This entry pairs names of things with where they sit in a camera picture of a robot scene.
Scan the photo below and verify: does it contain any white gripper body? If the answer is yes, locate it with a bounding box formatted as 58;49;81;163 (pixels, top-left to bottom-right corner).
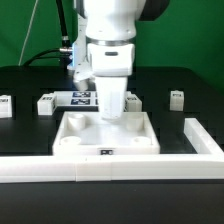
88;43;135;120

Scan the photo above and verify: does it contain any white square table top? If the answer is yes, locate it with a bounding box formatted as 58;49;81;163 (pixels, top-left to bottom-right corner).
52;112;160;156

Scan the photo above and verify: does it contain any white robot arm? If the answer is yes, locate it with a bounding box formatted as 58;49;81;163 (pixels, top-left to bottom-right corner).
68;0;170;120

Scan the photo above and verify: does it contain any white L-shaped fence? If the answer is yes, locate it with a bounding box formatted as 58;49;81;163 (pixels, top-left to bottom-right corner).
0;117;224;184

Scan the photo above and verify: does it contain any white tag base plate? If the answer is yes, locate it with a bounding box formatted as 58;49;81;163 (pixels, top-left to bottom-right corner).
53;90;132;109

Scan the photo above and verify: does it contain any black cable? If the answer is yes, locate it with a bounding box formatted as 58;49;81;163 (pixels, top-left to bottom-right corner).
22;0;74;67

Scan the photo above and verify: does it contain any thin white cable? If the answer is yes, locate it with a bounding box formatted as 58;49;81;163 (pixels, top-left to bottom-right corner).
18;0;40;67

